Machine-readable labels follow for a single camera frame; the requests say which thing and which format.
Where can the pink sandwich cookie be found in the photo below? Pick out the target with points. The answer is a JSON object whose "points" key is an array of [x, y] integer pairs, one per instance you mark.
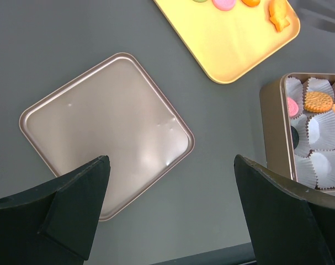
{"points": [[293, 107]]}

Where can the white paper cup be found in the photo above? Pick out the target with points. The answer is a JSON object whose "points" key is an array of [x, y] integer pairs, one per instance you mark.
{"points": [[321, 130], [324, 167]]}

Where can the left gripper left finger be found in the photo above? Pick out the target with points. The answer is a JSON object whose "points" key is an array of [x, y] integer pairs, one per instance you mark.
{"points": [[57, 220]]}

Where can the orange star cookie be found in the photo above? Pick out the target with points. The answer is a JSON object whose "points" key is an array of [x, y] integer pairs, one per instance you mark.
{"points": [[251, 3]]}

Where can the black sandwich cookie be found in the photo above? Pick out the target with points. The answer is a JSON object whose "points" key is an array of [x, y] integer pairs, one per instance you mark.
{"points": [[295, 137]]}

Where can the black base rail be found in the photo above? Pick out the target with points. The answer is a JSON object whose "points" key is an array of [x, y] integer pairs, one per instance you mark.
{"points": [[240, 254]]}

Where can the round orange biscuit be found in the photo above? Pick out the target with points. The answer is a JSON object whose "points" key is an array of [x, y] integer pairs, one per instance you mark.
{"points": [[318, 102]]}

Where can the gold cookie tin box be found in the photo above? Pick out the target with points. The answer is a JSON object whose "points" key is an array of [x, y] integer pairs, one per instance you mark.
{"points": [[281, 157]]}

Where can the white paper cup lower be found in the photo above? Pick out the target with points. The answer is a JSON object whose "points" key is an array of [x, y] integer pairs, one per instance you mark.
{"points": [[324, 167]]}

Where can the orange fish cookie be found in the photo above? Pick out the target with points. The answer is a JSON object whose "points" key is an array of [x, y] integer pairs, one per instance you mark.
{"points": [[278, 14]]}

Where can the white paper cup centre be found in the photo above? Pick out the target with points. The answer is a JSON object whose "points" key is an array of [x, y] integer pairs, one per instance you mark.
{"points": [[321, 130]]}

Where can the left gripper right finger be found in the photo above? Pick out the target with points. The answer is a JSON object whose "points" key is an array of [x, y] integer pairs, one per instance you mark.
{"points": [[288, 223]]}

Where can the gold tin lid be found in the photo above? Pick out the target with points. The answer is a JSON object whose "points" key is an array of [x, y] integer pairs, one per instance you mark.
{"points": [[113, 109]]}

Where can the orange plastic tray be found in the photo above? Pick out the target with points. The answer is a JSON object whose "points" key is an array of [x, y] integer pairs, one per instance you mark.
{"points": [[228, 43]]}

